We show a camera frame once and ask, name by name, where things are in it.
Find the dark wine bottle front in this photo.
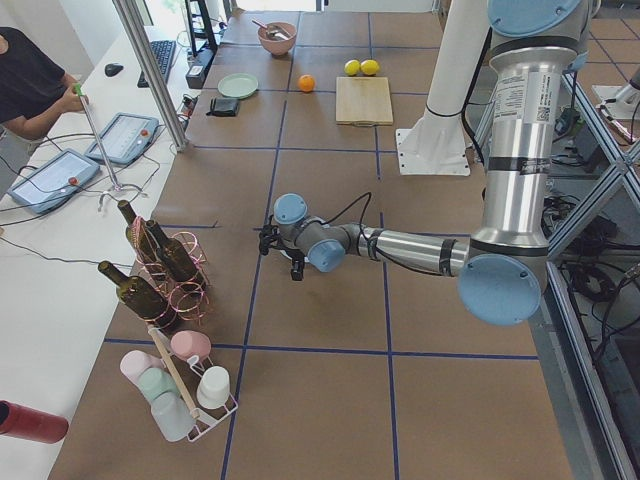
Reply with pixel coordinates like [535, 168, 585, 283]
[98, 260, 182, 333]

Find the green plate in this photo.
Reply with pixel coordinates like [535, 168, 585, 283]
[217, 73, 259, 99]

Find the orange fruit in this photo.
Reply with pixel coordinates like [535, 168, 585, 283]
[297, 74, 316, 93]

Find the teach pendant far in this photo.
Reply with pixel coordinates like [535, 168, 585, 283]
[100, 112, 159, 166]

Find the dark wine bottle back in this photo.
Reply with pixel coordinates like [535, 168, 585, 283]
[117, 200, 162, 275]

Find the copper wire bottle rack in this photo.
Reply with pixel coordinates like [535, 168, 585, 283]
[126, 216, 211, 325]

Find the light pink cup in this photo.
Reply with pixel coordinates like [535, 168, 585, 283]
[120, 350, 164, 385]

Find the white cup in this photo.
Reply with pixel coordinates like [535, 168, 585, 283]
[196, 366, 230, 409]

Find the dark wine bottle middle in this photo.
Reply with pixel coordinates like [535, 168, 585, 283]
[145, 219, 206, 292]

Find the pale green cup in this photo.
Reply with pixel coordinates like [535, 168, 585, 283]
[136, 367, 178, 403]

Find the black computer mouse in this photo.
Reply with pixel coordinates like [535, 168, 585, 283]
[104, 63, 124, 78]

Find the red bottle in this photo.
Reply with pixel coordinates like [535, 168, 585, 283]
[1, 400, 69, 444]

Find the dark wine bottle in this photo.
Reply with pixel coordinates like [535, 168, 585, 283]
[117, 200, 162, 275]
[145, 219, 206, 292]
[98, 260, 182, 333]

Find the yellow lemon right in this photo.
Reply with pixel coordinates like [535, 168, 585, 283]
[360, 59, 380, 76]

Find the wooden cutting board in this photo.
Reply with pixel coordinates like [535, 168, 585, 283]
[335, 77, 394, 126]

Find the dark folded cloth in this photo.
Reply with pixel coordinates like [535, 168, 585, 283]
[206, 97, 240, 117]

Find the person in black shirt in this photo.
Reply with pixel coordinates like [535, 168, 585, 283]
[1, 26, 83, 140]

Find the aluminium frame post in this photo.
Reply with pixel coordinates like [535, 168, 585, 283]
[112, 0, 188, 152]

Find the black keyboard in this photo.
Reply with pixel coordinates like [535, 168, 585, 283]
[150, 40, 177, 83]

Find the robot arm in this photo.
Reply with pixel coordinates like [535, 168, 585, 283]
[259, 1, 592, 325]

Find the yellow lemon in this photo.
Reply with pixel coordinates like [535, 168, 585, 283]
[360, 59, 380, 76]
[343, 59, 361, 77]

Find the pink cup on rack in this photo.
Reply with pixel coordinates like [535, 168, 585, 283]
[170, 330, 211, 361]

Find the teach pendant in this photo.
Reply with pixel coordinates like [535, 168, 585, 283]
[8, 149, 99, 214]
[100, 112, 159, 166]

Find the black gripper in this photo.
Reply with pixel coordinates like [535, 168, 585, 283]
[259, 224, 283, 255]

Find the white wire cup rack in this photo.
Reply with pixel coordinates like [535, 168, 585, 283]
[148, 327, 238, 443]

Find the metal stand with green tip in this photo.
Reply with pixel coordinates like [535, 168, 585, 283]
[72, 83, 148, 211]

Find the pink bowl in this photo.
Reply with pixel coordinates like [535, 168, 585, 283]
[255, 21, 297, 56]

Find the yellow lemon left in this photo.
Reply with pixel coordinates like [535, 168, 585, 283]
[343, 59, 361, 77]

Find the teach pendant near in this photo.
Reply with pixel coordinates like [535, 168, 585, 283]
[8, 149, 99, 214]

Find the grey blue cup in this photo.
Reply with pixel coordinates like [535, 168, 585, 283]
[150, 392, 195, 442]

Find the metal scoop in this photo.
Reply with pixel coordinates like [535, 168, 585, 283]
[252, 19, 291, 40]

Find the wooden rack handle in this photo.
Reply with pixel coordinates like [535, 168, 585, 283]
[148, 328, 200, 419]

